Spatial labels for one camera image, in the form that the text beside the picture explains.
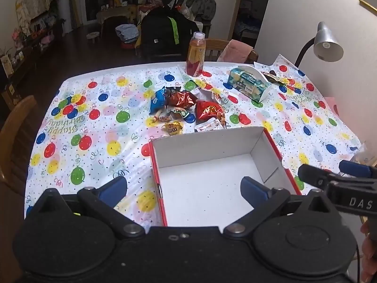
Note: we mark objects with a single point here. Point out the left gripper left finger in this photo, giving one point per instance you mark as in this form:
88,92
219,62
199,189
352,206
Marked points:
99,203

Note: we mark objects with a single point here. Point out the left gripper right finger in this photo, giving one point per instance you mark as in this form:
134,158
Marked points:
266,203

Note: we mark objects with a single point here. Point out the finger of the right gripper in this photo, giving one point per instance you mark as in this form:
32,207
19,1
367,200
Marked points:
357,170
317,177

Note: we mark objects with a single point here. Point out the white red snack packet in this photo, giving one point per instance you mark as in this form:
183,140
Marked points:
209,125

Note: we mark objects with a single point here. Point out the sausage stick snack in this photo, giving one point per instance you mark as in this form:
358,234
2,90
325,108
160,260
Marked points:
159,114

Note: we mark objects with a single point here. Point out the yellow snack packet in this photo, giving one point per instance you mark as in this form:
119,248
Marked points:
173,127

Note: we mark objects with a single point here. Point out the red chip bag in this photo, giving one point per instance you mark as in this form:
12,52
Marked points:
206,110

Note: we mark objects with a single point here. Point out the blue cookie snack bag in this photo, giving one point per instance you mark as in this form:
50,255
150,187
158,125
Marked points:
158,100

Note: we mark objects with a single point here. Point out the green egg snack packet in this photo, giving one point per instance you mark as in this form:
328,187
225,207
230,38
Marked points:
178,113

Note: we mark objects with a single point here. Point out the silver white spicy strip bag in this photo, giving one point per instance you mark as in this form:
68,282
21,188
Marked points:
206,95

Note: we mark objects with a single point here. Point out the black dark snack packet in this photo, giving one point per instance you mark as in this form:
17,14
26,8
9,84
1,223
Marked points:
168,90

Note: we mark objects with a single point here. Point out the brown foil snack bag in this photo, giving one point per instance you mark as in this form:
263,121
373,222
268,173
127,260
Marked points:
183,99

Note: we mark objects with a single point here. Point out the clear orange snack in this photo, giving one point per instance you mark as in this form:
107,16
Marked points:
167,119

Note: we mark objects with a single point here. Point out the person right hand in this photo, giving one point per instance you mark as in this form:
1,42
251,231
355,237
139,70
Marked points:
369,265

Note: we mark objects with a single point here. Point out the red white cardboard box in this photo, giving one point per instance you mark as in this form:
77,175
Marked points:
198,175

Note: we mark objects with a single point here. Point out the balloon birthday tablecloth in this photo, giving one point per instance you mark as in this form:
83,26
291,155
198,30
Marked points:
98,127

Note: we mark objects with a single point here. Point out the empty wrapper near tissue box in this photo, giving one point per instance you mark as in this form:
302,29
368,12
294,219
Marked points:
272,77

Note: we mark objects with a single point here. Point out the wooden chair left side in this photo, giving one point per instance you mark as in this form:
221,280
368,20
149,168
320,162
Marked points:
14,146

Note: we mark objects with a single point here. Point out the wooden chair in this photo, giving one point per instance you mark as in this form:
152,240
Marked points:
14,146
214,48

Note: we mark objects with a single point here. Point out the teal tissue box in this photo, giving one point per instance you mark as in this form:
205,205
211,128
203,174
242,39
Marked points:
250,82

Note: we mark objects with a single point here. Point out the grey desk lamp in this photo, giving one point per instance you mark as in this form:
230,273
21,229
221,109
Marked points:
324,44

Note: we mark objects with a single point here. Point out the orange juice bottle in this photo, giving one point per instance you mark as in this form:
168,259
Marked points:
196,55

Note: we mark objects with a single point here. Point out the wooden chair far side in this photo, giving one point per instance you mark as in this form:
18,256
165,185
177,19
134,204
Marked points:
214,48

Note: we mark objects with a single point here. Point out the black backpack green stripe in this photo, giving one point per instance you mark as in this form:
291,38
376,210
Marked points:
166,31

